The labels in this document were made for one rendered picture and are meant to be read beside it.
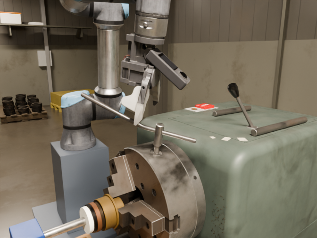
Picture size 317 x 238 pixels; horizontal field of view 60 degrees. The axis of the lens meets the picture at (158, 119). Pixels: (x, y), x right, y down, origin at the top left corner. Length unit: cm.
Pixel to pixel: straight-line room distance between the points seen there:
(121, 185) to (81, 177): 43
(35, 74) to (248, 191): 754
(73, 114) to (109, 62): 25
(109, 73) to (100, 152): 33
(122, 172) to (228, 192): 30
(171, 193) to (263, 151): 28
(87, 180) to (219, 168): 64
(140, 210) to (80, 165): 49
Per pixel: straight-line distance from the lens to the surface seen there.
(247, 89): 384
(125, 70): 67
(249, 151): 76
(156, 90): 73
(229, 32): 409
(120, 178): 80
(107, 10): 108
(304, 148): 100
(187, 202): 73
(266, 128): 89
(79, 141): 118
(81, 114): 117
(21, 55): 799
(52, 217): 144
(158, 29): 63
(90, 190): 124
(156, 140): 73
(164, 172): 71
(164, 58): 66
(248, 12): 390
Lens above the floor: 151
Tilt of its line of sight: 14 degrees down
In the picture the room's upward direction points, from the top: straight up
